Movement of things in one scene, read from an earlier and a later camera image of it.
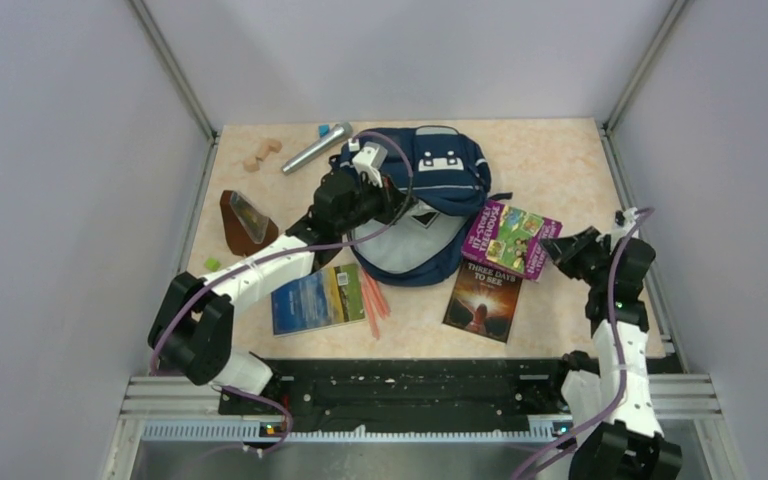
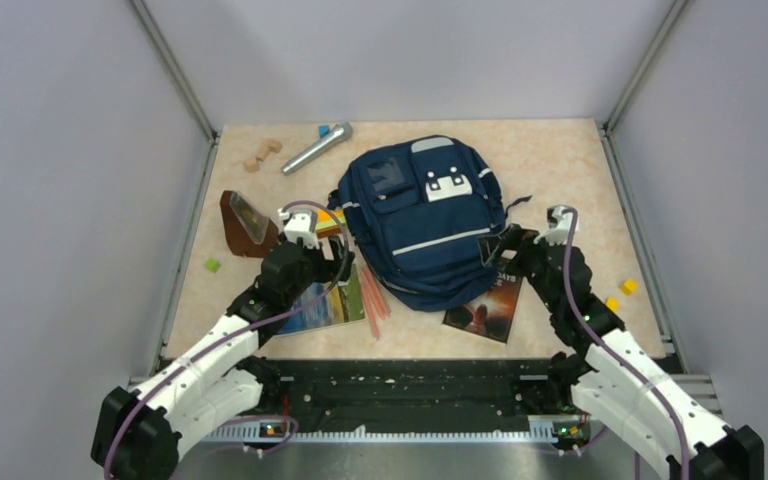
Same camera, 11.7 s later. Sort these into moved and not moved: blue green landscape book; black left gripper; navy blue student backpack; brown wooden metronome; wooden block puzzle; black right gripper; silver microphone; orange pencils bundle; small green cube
Moved: black right gripper; navy blue student backpack; black left gripper
Not moved: brown wooden metronome; orange pencils bundle; small green cube; blue green landscape book; silver microphone; wooden block puzzle
